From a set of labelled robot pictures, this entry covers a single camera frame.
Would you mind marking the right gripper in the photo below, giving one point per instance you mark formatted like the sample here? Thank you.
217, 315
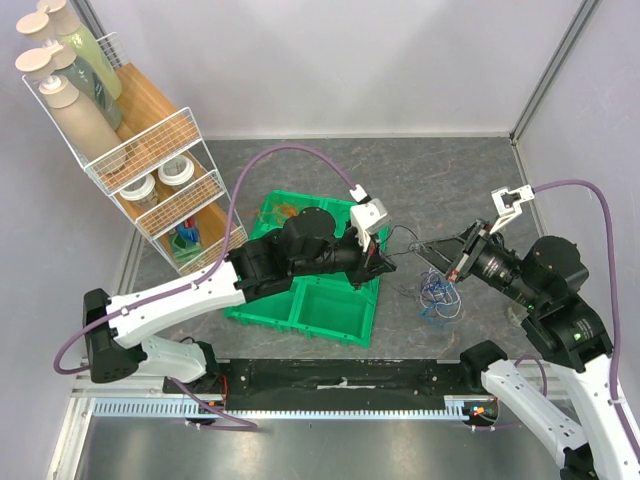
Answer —
469, 253

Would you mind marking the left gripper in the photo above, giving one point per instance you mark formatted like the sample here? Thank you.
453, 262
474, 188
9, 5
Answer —
372, 265

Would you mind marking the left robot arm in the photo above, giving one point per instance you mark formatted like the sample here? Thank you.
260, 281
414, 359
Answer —
122, 337

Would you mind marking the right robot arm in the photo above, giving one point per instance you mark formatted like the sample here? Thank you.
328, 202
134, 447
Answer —
567, 333

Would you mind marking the green compartment tray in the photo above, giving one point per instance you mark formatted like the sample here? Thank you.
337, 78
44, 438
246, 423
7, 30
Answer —
325, 306

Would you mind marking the paper cup with lid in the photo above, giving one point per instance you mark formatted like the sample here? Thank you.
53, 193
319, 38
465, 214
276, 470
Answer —
142, 192
177, 173

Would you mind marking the wooden shelf board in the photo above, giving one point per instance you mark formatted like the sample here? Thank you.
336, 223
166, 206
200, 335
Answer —
153, 132

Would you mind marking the beige pump bottle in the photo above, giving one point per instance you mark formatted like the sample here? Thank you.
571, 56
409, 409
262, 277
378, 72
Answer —
83, 124

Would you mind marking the dark green pump bottle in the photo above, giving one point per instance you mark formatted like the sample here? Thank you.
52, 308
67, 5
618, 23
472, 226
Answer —
90, 85

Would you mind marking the light green bottle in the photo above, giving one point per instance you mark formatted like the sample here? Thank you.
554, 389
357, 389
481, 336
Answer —
55, 22

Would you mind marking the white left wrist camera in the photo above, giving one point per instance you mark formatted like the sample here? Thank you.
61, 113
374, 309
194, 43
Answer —
368, 216

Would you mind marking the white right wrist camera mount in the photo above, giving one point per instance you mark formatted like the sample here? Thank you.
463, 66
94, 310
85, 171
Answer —
508, 204

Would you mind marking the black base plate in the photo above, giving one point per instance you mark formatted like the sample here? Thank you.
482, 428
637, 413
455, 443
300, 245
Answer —
237, 378

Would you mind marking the white wire shelf rack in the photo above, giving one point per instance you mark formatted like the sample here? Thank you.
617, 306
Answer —
184, 250

